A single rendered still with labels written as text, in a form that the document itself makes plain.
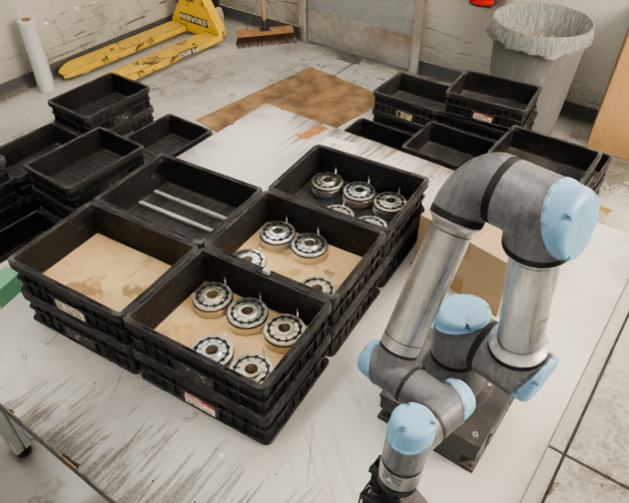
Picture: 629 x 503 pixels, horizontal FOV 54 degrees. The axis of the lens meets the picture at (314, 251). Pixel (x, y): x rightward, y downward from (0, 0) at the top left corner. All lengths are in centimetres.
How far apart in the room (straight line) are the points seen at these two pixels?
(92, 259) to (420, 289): 103
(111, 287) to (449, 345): 90
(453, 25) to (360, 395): 335
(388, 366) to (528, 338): 26
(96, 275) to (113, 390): 32
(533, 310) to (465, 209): 23
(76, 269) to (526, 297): 120
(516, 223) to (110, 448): 104
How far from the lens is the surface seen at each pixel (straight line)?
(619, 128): 408
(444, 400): 111
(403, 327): 111
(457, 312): 133
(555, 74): 381
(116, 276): 174
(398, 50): 476
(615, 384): 273
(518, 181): 99
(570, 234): 98
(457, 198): 103
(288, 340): 147
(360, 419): 153
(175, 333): 156
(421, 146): 309
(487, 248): 171
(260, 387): 130
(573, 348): 180
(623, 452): 254
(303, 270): 168
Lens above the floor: 197
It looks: 41 degrees down
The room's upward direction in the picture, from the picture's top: straight up
